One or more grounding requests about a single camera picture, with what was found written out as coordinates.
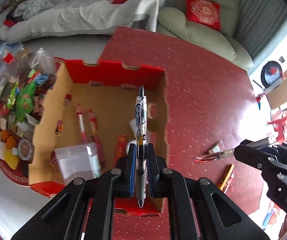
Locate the red lighter tube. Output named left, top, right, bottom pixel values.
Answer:
left=114, top=134, right=128, bottom=165

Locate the small white pill bottle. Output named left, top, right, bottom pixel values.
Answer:
left=129, top=119, right=136, bottom=136

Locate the black clear gel pen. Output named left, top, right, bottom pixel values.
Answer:
left=135, top=86, right=147, bottom=208

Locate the red transparent pen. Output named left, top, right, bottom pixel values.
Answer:
left=195, top=148, right=234, bottom=164

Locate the yellow utility blade case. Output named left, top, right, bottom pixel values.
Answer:
left=218, top=163, right=235, bottom=193

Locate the red plastic stool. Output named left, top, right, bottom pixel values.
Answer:
left=268, top=107, right=287, bottom=145

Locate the red cardboard fruit box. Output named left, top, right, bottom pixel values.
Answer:
left=28, top=58, right=171, bottom=217

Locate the brown cardboard sheet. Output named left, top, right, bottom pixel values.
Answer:
left=266, top=64, right=287, bottom=110

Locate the blue dustpan with broom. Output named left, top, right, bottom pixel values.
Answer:
left=256, top=73, right=287, bottom=109

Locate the red round rug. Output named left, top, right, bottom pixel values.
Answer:
left=0, top=57, right=64, bottom=187

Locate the pile of snacks and bags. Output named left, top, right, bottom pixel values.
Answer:
left=0, top=47, right=56, bottom=171

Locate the green armchair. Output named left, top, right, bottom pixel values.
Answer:
left=157, top=0, right=253, bottom=70

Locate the red embroidered cushion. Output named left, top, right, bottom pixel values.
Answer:
left=185, top=0, right=221, bottom=31

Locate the grey covered sofa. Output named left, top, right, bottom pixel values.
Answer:
left=0, top=0, right=165, bottom=44

